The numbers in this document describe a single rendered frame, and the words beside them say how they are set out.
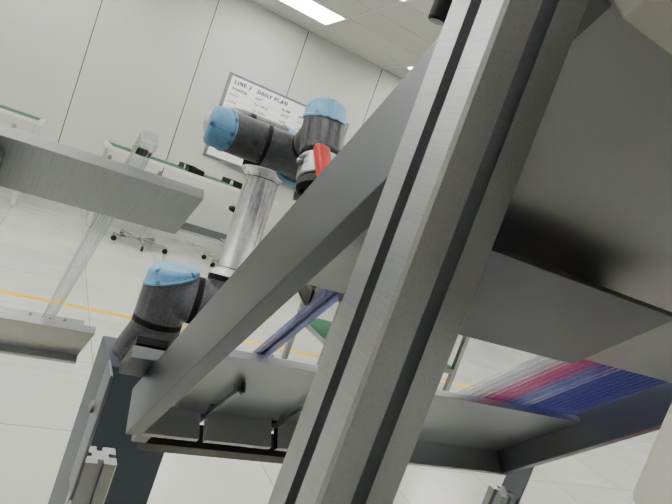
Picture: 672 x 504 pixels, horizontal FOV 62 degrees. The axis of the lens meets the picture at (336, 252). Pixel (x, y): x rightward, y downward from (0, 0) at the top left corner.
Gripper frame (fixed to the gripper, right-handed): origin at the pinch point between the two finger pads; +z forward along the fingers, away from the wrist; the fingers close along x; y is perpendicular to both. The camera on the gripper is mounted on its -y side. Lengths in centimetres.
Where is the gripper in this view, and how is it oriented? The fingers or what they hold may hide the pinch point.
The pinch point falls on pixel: (311, 296)
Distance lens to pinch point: 84.9
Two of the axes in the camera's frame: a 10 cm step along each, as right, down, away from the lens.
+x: -8.4, -2.6, -4.7
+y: -5.3, 2.6, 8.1
